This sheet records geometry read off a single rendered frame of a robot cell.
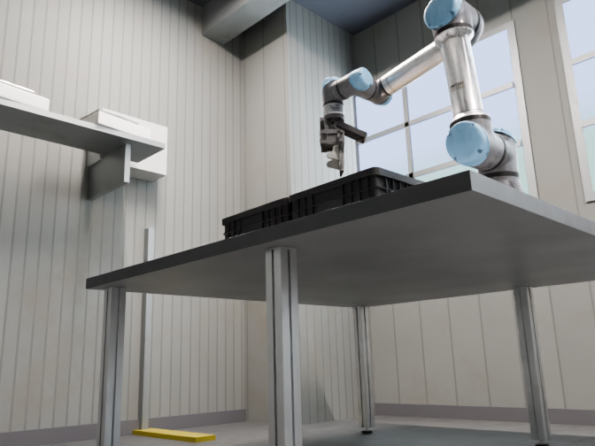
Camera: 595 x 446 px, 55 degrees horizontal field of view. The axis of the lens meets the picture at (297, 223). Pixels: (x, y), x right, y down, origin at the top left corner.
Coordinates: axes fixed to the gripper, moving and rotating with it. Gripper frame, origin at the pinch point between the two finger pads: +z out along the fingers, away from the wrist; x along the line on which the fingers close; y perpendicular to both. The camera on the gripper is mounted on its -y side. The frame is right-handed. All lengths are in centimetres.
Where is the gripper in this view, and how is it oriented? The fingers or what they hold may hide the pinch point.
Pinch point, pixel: (343, 169)
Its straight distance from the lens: 194.6
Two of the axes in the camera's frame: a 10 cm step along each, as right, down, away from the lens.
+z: 0.2, 9.4, -3.4
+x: -0.5, -3.4, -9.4
